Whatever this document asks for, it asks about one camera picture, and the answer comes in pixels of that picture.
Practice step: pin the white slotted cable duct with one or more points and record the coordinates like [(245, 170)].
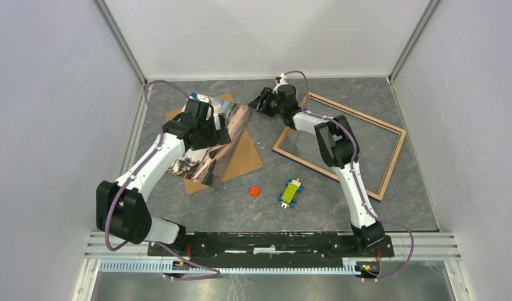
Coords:
[(168, 266)]

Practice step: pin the corner aluminium post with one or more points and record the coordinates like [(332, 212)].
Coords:
[(411, 43), (120, 40)]

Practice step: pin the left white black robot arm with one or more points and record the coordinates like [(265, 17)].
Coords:
[(121, 208)]

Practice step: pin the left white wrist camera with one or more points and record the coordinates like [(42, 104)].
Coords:
[(202, 98)]

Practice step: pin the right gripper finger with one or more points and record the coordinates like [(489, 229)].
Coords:
[(266, 98), (258, 104)]

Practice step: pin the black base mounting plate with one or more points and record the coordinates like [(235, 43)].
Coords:
[(277, 249)]

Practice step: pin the brown cardboard backing board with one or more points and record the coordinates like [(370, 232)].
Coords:
[(245, 158)]

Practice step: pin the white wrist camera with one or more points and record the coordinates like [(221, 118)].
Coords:
[(202, 98), (281, 80)]

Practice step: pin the small orange cube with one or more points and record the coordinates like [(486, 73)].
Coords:
[(254, 191)]

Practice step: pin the beach landscape photo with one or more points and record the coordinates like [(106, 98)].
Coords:
[(206, 164)]

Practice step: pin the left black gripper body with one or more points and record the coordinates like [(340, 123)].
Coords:
[(209, 133)]

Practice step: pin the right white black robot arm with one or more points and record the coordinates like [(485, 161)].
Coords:
[(338, 148)]

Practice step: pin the left corner aluminium post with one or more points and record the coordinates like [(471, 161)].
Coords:
[(120, 40)]

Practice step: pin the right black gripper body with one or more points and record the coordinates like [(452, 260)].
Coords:
[(279, 108)]

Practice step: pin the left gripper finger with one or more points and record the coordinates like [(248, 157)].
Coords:
[(223, 136), (220, 120)]

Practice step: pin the right corner aluminium post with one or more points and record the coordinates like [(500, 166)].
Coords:
[(411, 43)]

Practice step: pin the wooden picture frame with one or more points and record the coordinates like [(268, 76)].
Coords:
[(380, 145)]

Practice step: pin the green blue toy brick car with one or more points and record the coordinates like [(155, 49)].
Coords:
[(292, 188)]

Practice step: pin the aluminium rail front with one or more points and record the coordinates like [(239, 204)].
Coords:
[(428, 246)]

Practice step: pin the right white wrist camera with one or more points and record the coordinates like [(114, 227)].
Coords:
[(281, 80)]

